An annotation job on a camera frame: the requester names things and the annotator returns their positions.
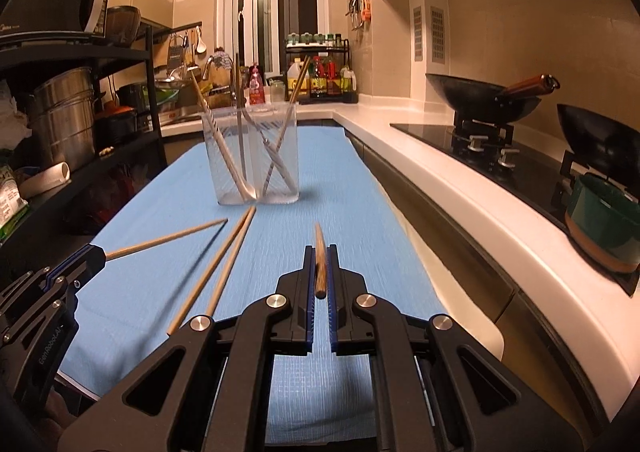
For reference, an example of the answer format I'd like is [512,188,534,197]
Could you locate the stainless steel stockpot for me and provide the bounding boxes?
[32,67,96,106]
[27,93,98,171]

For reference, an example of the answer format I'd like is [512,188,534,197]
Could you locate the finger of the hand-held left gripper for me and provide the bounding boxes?
[0,243,99,314]
[0,248,108,349]

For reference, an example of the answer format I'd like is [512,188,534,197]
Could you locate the wall hook rail with tools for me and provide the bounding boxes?
[346,0,374,31]

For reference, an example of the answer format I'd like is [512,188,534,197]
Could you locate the black spice rack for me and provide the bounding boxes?
[285,32,359,103]

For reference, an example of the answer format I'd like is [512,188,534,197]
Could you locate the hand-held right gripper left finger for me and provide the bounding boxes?
[57,246,318,452]

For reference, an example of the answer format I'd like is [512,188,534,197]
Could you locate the grey bowl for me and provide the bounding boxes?
[106,6,141,47]

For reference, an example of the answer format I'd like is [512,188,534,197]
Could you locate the chrome sink faucet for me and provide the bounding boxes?
[201,53,237,105]

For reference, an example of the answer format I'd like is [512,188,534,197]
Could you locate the clear plastic utensil holder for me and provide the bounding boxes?
[200,102,301,206]

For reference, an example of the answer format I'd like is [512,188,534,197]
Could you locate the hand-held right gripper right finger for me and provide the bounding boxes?
[325,244,586,452]

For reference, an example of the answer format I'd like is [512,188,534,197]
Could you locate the green packet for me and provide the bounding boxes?
[0,164,30,239]

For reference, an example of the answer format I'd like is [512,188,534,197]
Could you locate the black wok with wooden handle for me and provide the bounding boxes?
[425,73,561,126]

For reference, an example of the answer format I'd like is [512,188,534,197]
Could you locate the black metal shelf rack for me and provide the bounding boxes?
[0,22,203,283]

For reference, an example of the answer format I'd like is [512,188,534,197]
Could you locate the black gas cooktop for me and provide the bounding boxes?
[390,119,640,299]

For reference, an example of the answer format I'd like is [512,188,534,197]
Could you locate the wide wall vent grille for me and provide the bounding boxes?
[430,7,446,64]

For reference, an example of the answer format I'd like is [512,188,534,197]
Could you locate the light wood chopstick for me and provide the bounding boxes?
[189,69,213,125]
[205,206,257,319]
[105,218,229,262]
[166,206,252,337]
[312,223,329,301]
[261,57,311,194]

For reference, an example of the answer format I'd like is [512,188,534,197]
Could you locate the wooden cutting board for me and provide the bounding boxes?
[201,63,236,99]

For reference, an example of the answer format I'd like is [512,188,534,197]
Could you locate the narrow wall vent grille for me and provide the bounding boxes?
[412,6,424,61]

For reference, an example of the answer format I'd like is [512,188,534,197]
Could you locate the hanging metal grater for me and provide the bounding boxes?
[167,34,187,73]

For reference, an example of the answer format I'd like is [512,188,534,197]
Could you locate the dark pot with orange lid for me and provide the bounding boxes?
[95,104,139,148]

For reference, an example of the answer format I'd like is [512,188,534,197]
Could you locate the red dish soap bottle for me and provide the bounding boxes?
[248,63,265,105]

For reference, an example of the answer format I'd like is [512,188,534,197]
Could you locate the white kitchen countertop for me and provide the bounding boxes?
[160,99,640,425]

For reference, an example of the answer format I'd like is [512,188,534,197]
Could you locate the yellow oil bottle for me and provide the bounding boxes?
[286,59,311,100]

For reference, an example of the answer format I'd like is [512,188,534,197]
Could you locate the green colander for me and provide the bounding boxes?
[145,84,182,109]

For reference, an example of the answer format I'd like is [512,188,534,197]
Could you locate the glass balcony door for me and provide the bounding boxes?
[222,0,321,78]

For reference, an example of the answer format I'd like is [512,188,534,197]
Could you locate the white paper roll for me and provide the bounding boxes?
[17,161,71,201]

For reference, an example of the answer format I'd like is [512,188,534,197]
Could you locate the blue tablecloth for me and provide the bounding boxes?
[57,124,453,445]

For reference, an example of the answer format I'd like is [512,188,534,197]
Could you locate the green pot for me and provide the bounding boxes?
[564,172,640,276]

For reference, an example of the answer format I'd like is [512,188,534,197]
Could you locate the white plastic bag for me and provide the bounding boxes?
[0,82,33,151]

